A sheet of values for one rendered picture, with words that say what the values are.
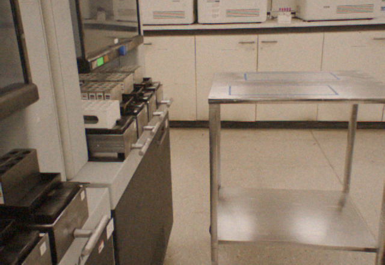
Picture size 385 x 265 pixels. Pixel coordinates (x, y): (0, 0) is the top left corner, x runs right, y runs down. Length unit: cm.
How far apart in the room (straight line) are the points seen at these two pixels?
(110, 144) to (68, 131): 14
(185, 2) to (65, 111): 247
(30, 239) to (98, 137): 46
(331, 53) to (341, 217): 192
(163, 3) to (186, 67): 54
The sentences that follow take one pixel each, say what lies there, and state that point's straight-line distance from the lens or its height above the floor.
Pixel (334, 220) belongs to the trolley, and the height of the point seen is 28.
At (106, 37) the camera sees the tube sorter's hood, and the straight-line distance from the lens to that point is 114.
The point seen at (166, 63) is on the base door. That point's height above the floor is 59.
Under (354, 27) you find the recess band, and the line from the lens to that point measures 345.
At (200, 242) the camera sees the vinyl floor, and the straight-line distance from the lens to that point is 197.
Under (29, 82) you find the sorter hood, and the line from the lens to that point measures 73.
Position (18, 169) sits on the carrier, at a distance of 71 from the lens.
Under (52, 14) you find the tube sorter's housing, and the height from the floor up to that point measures 110.
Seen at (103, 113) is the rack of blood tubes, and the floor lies 86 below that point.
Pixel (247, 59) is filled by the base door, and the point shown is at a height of 62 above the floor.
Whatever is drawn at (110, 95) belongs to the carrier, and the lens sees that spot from 115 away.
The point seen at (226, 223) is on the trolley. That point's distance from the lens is 159.
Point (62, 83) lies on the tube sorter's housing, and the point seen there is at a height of 96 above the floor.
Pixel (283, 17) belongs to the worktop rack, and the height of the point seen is 94.
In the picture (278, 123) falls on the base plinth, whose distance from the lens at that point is 351.
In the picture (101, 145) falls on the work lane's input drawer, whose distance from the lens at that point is 102.
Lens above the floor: 114
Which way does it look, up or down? 18 degrees down
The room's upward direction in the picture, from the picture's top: 2 degrees counter-clockwise
